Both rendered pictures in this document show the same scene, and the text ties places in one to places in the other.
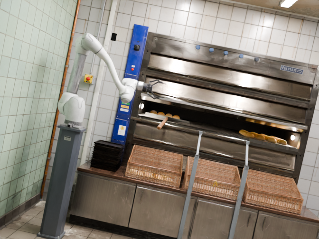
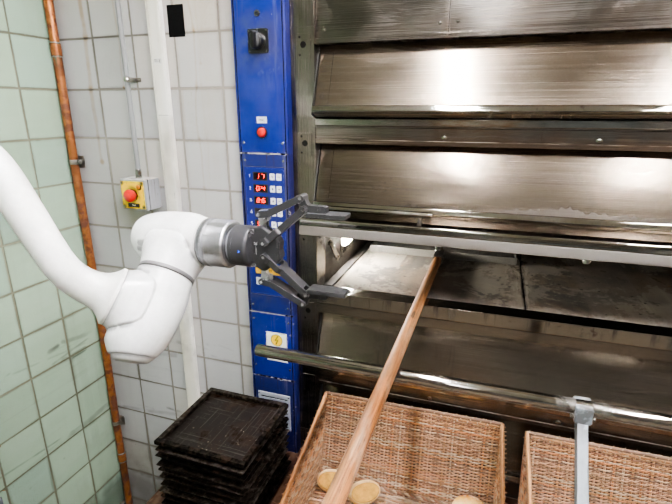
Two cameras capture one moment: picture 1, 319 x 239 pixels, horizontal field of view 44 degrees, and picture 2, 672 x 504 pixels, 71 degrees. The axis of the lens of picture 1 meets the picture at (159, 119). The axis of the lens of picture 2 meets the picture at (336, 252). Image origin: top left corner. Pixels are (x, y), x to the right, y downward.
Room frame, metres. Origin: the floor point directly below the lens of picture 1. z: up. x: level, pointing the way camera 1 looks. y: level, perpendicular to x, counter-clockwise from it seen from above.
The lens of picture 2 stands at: (3.08, -0.19, 1.73)
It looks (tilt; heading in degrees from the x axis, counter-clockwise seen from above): 17 degrees down; 16
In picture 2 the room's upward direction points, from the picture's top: straight up
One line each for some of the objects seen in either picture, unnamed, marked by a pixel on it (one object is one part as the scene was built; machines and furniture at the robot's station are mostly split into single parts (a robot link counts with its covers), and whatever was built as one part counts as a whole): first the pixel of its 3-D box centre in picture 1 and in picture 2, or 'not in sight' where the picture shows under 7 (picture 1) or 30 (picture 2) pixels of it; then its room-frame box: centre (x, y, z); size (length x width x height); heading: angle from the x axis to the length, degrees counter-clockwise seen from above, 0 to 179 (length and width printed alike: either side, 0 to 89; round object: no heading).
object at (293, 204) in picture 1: (270, 189); not in sight; (4.04, -1.26, 0.72); 0.56 x 0.49 x 0.28; 87
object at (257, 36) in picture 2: (137, 45); (254, 30); (4.33, 0.40, 1.92); 0.06 x 0.04 x 0.11; 87
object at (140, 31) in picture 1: (132, 118); (355, 241); (5.31, 0.36, 1.07); 1.93 x 0.16 x 2.15; 177
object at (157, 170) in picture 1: (155, 165); (394, 499); (4.09, -0.06, 0.72); 0.56 x 0.49 x 0.28; 89
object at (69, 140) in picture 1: (61, 181); not in sight; (3.50, 0.75, 0.50); 0.21 x 0.21 x 1.00; 88
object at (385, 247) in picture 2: (168, 117); (445, 242); (5.00, -0.10, 1.20); 0.55 x 0.36 x 0.03; 87
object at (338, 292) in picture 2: not in sight; (328, 291); (3.81, 0.04, 1.42); 0.07 x 0.03 x 0.01; 87
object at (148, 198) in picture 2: (89, 78); (140, 193); (4.36, 0.85, 1.46); 0.10 x 0.07 x 0.10; 87
